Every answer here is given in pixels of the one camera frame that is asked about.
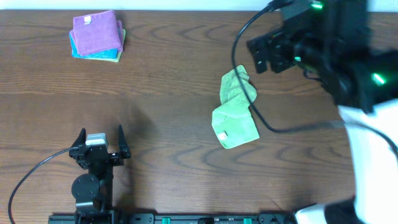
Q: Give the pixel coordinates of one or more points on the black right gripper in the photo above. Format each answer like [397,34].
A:
[274,43]

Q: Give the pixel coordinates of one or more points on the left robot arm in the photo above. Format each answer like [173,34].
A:
[93,191]

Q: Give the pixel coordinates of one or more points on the green microfiber cloth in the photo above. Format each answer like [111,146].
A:
[232,121]

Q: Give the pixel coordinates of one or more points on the purple folded cloth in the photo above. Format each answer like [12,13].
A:
[94,33]

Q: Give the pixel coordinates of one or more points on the light green folded cloth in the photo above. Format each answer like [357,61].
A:
[122,33]

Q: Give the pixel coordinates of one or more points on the blue folded cloth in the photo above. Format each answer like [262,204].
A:
[106,54]

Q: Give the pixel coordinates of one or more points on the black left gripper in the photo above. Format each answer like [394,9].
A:
[99,154]

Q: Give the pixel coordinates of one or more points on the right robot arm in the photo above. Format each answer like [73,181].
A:
[332,40]

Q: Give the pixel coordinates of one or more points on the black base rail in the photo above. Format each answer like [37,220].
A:
[149,218]

